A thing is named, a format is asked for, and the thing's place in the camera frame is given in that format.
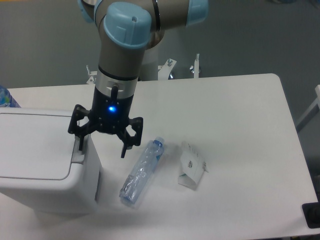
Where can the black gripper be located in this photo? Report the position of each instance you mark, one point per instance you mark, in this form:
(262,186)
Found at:
(111,115)

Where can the white push-button trash can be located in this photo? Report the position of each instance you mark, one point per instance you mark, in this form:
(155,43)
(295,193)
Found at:
(44,167)

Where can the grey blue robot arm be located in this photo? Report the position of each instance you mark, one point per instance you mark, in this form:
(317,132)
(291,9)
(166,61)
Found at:
(125,28)

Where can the crushed clear plastic bottle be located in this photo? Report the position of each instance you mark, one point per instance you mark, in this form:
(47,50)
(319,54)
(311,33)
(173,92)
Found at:
(142,171)

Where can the crumpled white paper carton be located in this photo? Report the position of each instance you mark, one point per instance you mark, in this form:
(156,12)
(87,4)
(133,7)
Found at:
(192,166)

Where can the blue labelled bottle at edge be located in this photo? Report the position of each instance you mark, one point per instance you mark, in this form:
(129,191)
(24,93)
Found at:
(6,99)

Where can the black clamp at table edge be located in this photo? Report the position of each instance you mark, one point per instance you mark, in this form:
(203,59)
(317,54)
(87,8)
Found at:
(311,213)

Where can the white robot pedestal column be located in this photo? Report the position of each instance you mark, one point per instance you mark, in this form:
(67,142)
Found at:
(149,67)

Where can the white metal frame bracket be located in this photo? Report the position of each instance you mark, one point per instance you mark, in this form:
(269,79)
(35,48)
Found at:
(166,71)

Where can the white frame leg right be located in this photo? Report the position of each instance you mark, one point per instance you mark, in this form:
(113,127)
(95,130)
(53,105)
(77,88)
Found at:
(310,112)

